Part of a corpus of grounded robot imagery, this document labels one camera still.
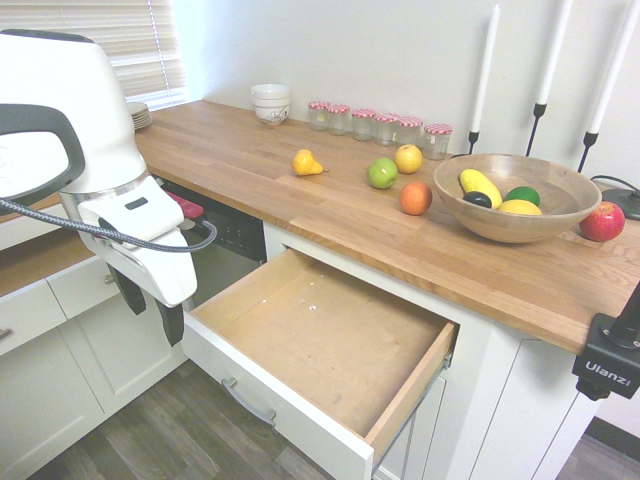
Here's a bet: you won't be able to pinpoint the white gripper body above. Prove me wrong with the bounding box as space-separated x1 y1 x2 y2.
77 177 199 309

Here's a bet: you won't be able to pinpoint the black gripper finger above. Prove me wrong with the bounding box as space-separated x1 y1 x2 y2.
107 267 147 316
154 298 185 348

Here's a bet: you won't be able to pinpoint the white wooden drawer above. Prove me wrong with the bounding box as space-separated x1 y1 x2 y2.
182 248 461 480

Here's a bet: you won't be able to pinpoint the stainless steel dishwasher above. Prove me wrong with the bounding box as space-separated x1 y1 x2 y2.
159 179 267 312

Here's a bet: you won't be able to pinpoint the white base cabinets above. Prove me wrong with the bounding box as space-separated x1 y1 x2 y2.
0 199 191 480

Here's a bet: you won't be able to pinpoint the white plate stack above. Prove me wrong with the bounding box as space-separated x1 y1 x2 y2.
125 101 153 132

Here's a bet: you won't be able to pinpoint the white bowl with floral print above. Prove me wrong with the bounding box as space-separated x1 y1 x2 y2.
254 107 290 126

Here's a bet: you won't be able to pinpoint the yellow lemon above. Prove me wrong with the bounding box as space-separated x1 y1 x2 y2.
497 198 543 216
292 148 326 177

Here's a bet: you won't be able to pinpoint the beige window blinds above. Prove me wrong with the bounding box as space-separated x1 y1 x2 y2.
0 0 187 110

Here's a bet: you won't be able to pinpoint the glass jar red checked lid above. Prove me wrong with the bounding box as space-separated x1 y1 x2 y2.
423 123 454 161
308 101 330 132
396 116 424 151
351 108 377 142
327 104 351 137
373 113 400 147

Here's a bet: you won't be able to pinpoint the green apple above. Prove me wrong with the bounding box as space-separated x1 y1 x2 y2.
367 157 399 190

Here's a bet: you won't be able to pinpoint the orange fruit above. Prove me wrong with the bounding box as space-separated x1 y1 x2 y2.
399 181 434 216

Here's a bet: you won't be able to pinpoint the yellow apple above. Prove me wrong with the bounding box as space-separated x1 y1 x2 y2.
394 143 424 175

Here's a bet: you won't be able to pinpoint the long yellow squash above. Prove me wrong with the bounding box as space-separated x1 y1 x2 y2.
458 168 504 210

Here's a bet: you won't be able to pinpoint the large wooden bowl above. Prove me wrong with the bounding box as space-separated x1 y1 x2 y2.
432 153 603 245

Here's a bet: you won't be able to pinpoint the white island cabinet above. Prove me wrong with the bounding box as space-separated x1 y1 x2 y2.
262 222 601 480

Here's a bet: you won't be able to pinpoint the green lime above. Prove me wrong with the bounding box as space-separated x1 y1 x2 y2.
503 185 541 207

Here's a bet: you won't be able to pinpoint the black Ulanzi clamp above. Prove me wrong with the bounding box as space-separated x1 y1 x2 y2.
572 312 640 401

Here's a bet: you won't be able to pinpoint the red apple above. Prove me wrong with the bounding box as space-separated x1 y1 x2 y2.
579 201 627 243

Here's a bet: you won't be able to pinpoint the black round stand base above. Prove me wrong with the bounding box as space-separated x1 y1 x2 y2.
599 187 640 222

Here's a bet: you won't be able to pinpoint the red white wrist camera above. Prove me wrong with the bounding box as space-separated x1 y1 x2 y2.
164 189 206 231

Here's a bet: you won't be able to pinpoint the black braided camera cable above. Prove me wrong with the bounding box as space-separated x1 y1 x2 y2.
0 197 219 252

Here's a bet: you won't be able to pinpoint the black camera stand pole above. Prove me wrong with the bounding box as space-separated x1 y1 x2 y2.
599 282 640 349

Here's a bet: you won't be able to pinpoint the thin black cable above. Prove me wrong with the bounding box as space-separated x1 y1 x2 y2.
591 173 640 194

